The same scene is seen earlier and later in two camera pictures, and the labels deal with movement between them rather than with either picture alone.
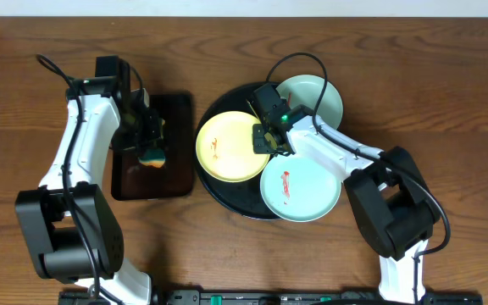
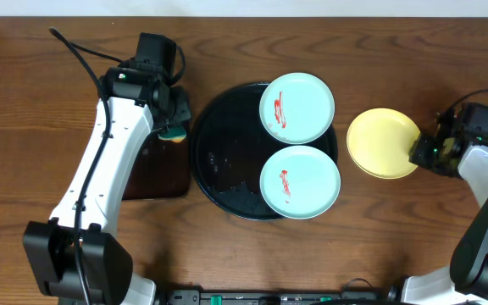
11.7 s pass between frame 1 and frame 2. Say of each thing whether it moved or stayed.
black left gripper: moved
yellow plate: moved
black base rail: stayed
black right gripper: moved
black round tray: stayed
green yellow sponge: moved
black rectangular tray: stayed
